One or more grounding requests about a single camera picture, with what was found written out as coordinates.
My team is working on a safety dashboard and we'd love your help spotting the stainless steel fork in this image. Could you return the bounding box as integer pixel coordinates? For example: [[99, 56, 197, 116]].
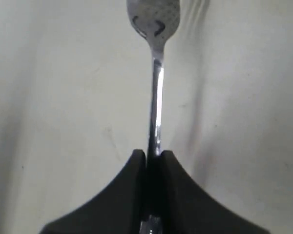
[[126, 0, 181, 234]]

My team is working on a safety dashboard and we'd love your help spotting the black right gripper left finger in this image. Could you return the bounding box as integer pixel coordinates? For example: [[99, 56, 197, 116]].
[[41, 150, 146, 234]]

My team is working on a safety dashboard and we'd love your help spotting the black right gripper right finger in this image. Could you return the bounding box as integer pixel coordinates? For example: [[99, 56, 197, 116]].
[[159, 151, 269, 234]]

